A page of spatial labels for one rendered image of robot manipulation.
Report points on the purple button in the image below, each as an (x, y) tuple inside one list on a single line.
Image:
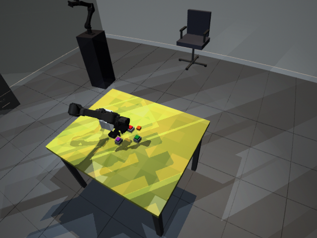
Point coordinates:
[(118, 140)]

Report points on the red button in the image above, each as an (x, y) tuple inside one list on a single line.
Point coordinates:
[(131, 128)]

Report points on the green button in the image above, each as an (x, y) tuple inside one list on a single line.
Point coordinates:
[(137, 138)]

